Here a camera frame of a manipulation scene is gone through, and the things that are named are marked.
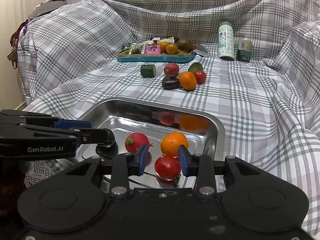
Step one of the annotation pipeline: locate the small orange in tin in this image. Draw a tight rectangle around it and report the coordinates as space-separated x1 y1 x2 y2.
165 43 178 54
159 41 169 53

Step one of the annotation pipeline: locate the green beverage can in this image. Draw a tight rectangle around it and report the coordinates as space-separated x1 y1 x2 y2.
236 38 252 63

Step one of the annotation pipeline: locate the brown passion fruit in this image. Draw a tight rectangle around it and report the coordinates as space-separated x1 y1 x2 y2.
176 38 196 53

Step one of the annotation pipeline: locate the cucumber piece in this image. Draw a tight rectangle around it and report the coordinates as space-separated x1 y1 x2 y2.
188 62 203 73
140 64 156 78

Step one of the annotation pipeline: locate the plaid grey white cloth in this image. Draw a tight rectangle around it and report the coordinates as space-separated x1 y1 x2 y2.
17 0 319 236

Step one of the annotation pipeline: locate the clear dried fruit packet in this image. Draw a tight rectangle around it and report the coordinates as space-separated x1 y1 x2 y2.
129 41 148 55

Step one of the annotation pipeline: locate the red tomato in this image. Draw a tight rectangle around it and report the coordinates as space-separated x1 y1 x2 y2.
194 70 207 85
154 155 181 181

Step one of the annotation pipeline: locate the yellow pastry packet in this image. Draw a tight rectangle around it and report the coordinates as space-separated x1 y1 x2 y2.
157 37 175 44

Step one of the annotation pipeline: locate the lone orange mandarin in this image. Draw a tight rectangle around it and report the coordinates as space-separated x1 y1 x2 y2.
160 132 189 158

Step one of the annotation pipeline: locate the teal gold snack tin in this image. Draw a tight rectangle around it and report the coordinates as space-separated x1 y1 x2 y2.
117 50 195 63

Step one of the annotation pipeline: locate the right small orange in tin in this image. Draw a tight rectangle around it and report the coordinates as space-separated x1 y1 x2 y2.
165 43 178 54

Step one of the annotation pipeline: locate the white cartoon cat bottle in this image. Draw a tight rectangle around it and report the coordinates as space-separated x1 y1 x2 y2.
218 20 235 61

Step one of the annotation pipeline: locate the green candy wrapper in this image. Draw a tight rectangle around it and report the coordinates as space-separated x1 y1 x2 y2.
121 43 133 51

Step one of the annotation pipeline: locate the dark mangosteen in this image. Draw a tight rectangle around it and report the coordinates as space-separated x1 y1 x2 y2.
162 75 180 90

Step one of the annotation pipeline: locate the pink snack packet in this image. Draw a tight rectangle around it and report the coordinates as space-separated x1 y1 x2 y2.
145 44 162 54

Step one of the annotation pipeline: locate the left small orange in tin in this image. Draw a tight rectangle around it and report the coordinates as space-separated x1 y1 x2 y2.
159 41 169 53

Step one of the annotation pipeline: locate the stainless steel tray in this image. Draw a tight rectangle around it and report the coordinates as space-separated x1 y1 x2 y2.
80 97 225 189

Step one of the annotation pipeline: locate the orange mandarin with stem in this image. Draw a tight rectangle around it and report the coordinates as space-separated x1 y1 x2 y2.
179 72 197 91

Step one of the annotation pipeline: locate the silver foil packet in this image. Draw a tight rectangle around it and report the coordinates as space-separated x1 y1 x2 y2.
194 44 210 57

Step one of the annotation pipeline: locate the red radish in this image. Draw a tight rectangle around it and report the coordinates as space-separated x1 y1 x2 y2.
164 63 180 76
125 133 153 154

